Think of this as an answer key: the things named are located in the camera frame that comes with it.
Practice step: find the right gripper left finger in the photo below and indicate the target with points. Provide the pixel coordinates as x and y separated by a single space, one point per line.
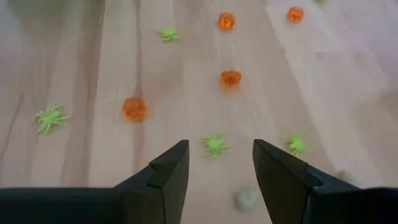
168 186

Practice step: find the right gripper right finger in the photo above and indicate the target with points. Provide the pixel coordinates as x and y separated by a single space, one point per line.
280 186

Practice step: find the small grey plastic skull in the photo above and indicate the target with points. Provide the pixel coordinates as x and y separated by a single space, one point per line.
345 175
245 199

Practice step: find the translucent orange plastic pumpkin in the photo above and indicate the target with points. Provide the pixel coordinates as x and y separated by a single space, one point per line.
134 108
295 14
227 21
230 77

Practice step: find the green plastic spider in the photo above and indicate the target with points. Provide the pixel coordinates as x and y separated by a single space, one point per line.
320 1
214 145
297 144
49 118
168 34

